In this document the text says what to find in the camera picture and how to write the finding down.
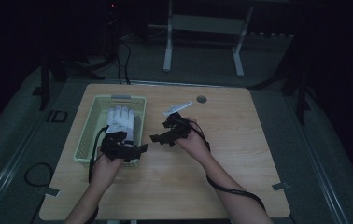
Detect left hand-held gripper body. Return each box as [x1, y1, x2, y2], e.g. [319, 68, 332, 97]
[106, 120, 136, 161]

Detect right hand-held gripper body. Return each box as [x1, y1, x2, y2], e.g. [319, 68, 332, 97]
[162, 100, 194, 147]

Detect light green plastic basket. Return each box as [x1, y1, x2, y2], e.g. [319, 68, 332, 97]
[73, 94, 148, 170]

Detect white and grey glove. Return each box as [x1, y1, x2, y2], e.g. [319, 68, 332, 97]
[106, 105, 136, 146]

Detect person's right hand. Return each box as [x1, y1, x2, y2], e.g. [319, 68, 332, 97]
[175, 117, 212, 163]

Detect person's left hand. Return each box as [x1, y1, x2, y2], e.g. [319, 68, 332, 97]
[91, 153, 124, 189]

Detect grey tape piece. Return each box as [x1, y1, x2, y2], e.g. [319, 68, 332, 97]
[271, 182, 290, 192]
[44, 187, 62, 198]

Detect black tripod stand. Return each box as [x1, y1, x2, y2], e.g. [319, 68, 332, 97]
[32, 46, 106, 112]
[248, 31, 320, 126]

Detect dark device with red light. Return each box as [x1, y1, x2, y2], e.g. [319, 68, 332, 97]
[106, 0, 121, 27]

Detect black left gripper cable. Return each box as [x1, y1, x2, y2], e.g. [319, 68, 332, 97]
[88, 125, 109, 224]

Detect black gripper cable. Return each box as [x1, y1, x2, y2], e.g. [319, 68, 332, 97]
[189, 119, 267, 213]
[88, 125, 109, 224]

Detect black hanging cables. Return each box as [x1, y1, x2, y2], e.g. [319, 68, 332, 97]
[114, 18, 133, 86]

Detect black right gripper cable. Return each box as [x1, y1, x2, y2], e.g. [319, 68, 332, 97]
[189, 119, 267, 213]

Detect black cable loop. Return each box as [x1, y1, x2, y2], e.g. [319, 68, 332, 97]
[24, 161, 55, 189]

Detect white metal table frame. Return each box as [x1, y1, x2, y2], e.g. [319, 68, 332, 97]
[162, 0, 256, 78]

